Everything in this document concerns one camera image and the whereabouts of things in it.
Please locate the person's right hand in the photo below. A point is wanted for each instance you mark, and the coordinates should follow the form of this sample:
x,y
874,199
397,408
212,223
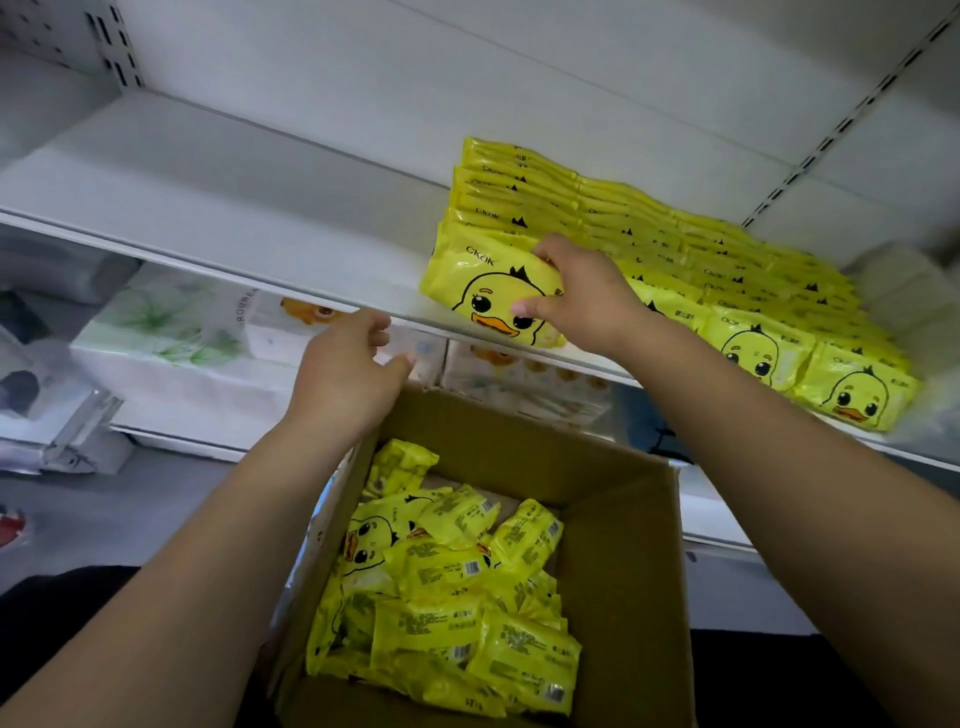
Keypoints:
x,y
593,300

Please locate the person's left hand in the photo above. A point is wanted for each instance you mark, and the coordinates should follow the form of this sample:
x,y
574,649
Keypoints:
x,y
345,383

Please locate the yellow packet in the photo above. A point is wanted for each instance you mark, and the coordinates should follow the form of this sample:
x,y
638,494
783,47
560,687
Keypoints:
x,y
480,300

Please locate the white metal shelf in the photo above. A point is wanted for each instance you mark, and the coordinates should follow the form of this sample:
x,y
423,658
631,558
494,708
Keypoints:
x,y
225,180

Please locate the brown cardboard box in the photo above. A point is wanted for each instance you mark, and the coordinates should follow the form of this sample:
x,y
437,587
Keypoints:
x,y
630,600

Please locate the person's right forearm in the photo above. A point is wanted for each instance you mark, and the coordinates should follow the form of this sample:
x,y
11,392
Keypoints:
x,y
810,495

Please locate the person's left forearm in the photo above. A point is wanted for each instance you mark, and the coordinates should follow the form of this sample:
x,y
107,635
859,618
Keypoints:
x,y
165,600

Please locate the person's black trousers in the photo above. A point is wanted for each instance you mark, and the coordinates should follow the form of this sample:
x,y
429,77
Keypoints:
x,y
60,630

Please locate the white pegboard shelf unit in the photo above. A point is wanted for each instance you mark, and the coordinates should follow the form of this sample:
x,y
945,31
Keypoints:
x,y
60,30

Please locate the green white tissue pack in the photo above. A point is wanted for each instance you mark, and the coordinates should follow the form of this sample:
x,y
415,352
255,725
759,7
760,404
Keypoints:
x,y
165,323

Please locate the pack of red-capped bottles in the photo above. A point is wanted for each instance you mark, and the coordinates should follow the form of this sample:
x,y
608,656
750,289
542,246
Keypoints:
x,y
12,528

